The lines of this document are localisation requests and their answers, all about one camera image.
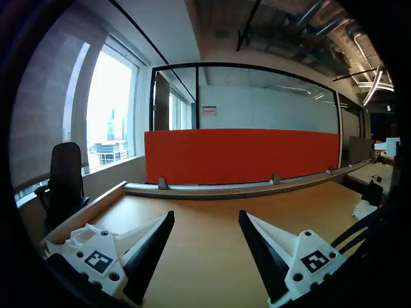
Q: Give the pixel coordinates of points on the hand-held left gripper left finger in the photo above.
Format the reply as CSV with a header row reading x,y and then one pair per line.
x,y
106,253

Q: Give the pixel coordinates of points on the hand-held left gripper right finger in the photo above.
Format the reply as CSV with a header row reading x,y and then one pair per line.
x,y
309,256

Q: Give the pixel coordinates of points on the white towel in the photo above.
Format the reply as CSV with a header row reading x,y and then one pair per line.
x,y
364,210

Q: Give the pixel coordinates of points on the black towel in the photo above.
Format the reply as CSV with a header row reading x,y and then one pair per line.
x,y
373,192

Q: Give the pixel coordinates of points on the black office chair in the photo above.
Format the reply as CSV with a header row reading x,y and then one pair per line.
x,y
65,179

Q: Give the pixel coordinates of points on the grey desk screen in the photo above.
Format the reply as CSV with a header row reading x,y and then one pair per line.
x,y
361,149

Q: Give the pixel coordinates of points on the red desk screen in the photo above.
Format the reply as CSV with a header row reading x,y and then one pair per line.
x,y
237,155

